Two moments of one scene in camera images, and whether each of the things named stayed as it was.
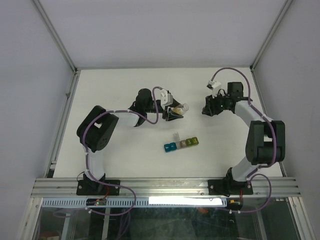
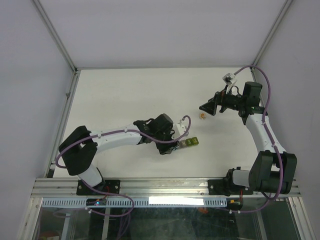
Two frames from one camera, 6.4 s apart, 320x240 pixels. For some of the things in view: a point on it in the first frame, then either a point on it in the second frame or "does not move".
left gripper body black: x=165 y=113 to x=163 y=147
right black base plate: x=225 y=187 does not move
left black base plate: x=88 y=187 does not move
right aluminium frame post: x=270 y=34 does not move
